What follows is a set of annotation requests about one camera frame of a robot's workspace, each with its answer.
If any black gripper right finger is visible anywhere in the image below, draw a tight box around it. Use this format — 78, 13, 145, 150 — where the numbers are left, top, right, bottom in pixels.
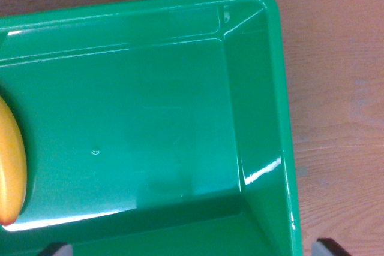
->
311, 237, 352, 256

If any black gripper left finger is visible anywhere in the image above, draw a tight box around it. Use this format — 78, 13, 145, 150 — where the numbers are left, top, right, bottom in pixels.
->
37, 242, 74, 256

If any yellow banana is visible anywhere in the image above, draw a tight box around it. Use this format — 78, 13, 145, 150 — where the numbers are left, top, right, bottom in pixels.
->
0, 95, 28, 227

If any green plastic bin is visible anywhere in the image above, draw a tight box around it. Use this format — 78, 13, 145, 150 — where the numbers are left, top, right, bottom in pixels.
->
0, 0, 303, 256

